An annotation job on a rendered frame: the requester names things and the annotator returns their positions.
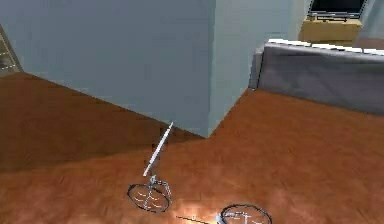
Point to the grey sofa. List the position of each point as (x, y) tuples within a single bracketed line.
[(320, 80)]

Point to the yellow television stand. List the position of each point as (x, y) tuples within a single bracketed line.
[(328, 31)]

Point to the black television set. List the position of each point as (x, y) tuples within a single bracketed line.
[(336, 6)]

